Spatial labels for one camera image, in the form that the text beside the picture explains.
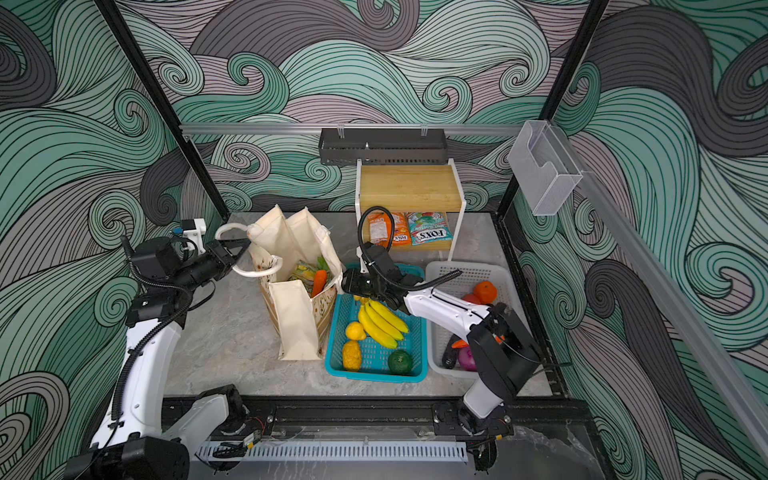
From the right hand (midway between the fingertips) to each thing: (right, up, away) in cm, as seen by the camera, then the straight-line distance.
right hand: (340, 282), depth 82 cm
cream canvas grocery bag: (-18, +12, +4) cm, 22 cm away
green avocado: (+16, -21, -4) cm, 27 cm away
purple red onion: (+35, -20, -4) cm, 40 cm away
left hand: (-20, +12, -12) cm, 26 cm away
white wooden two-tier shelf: (+23, +22, -3) cm, 32 cm away
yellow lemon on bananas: (+4, -14, +1) cm, 15 cm away
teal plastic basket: (+8, -19, +5) cm, 21 cm away
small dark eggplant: (+30, -20, -2) cm, 36 cm away
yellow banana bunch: (+11, -13, +5) cm, 18 cm away
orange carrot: (-7, +1, +8) cm, 11 cm away
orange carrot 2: (+33, -17, -2) cm, 37 cm away
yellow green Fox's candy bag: (-12, +1, +10) cm, 16 cm away
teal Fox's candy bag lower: (+27, +16, +10) cm, 32 cm away
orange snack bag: (+11, +15, +10) cm, 21 cm away
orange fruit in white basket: (+44, -4, +8) cm, 45 cm away
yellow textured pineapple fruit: (+3, -20, -3) cm, 20 cm away
